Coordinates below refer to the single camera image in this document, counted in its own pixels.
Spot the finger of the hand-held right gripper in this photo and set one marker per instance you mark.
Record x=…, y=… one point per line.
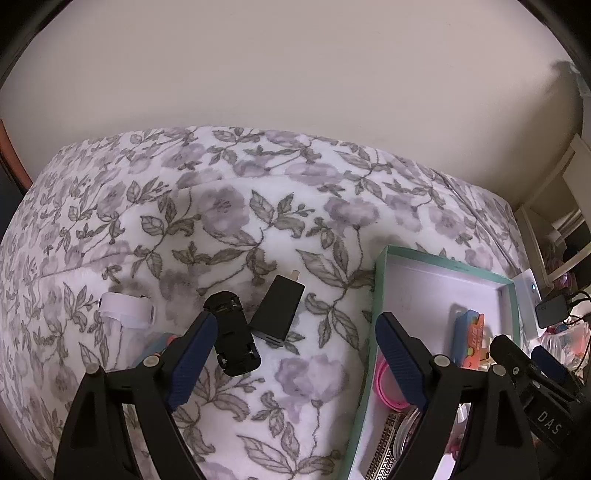
x=508, y=353
x=547, y=360

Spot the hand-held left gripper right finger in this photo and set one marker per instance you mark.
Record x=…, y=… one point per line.
x=401, y=364

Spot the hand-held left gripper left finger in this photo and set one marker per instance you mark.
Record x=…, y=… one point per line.
x=194, y=360

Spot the pink wristwatch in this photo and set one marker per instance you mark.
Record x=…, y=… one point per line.
x=383, y=387

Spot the blue and orange toy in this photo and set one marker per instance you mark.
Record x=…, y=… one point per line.
x=466, y=337

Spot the black toy car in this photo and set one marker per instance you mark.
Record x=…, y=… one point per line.
x=233, y=337

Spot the teal cardboard box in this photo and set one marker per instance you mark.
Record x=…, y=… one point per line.
x=438, y=286

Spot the clear plastic bag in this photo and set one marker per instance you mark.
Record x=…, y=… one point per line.
x=572, y=344

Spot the black power adapter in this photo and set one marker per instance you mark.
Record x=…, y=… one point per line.
x=551, y=311

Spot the white electronic device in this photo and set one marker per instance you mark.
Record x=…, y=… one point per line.
x=526, y=300

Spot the black and white patterned item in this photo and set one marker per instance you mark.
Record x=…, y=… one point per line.
x=385, y=447

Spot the white wristwatch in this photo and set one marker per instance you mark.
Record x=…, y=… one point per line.
x=124, y=309

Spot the black charger block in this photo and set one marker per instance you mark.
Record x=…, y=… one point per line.
x=277, y=309

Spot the floral blanket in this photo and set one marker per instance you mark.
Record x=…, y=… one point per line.
x=300, y=221

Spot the white shelf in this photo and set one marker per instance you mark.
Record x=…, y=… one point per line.
x=568, y=180

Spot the dark cabinet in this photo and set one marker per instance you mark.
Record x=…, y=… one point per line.
x=7, y=203

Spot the orange bed frame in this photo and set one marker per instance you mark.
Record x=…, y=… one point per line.
x=11, y=152

